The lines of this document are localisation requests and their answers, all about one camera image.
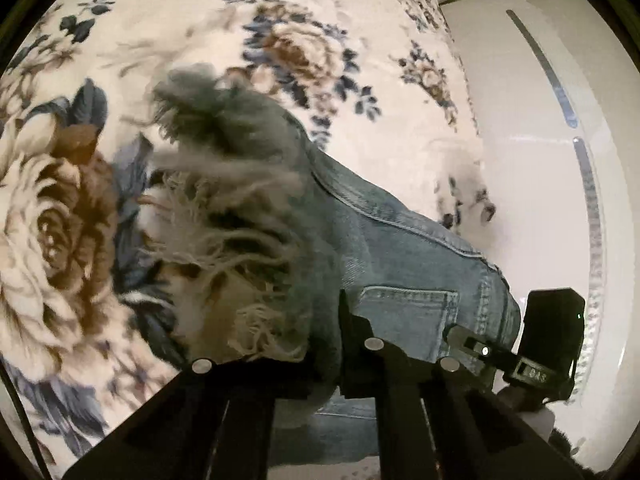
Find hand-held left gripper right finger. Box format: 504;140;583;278
339;289;585;480

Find long silver wardrobe handle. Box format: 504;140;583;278
506;9;579;129
572;136;605;397

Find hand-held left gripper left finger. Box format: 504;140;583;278
64;359;321;480

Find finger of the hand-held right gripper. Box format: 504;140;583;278
446;325;523;379

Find floral printed blanket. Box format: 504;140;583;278
0;0;497;480

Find thin black cable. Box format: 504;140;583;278
0;355;52;480

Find white wardrobe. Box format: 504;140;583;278
439;0;640;472

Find blue denim pants frayed hems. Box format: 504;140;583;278
112;62;523;463

